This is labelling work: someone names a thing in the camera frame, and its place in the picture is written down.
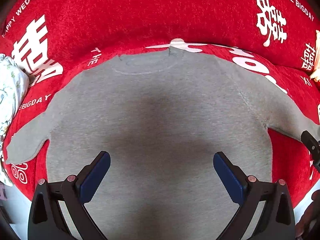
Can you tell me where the person's right hand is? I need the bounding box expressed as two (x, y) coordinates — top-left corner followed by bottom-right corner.
(295, 190), (320, 239)

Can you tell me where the grey knit sweater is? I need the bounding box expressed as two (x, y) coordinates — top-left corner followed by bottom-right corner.
(7, 48), (319, 239)

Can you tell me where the red wedding bedspread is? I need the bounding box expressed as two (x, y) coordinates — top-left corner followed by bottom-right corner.
(0, 0), (320, 208)

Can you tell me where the white floral cloth bundle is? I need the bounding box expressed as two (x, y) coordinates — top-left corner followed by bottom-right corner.
(0, 54), (29, 187)

